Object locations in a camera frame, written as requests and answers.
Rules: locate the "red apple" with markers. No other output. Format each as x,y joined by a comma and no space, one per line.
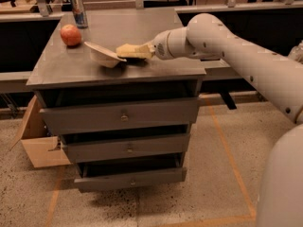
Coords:
70,35

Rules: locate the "bottom grey drawer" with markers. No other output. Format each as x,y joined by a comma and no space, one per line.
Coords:
130,180

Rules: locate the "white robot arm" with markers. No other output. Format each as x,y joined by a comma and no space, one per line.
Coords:
280,80

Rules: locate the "yellow sponge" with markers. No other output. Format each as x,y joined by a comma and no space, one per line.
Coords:
127,51

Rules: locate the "middle grey drawer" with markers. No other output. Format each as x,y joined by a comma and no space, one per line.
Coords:
126,148

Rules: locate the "white paper bowl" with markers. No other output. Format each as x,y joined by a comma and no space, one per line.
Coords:
103,56

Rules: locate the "grey drawer cabinet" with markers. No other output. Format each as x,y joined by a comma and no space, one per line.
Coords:
66,77

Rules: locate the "grey metal railing beam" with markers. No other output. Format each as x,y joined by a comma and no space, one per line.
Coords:
15,82

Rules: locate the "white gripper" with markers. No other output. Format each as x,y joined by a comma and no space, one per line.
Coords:
160,47

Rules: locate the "grey drawer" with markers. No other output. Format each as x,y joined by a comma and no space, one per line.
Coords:
120,116
126,148
130,180

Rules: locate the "brown cardboard box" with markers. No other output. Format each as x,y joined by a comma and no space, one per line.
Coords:
41,149

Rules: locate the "top grey drawer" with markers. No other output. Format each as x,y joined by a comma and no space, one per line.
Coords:
120,116

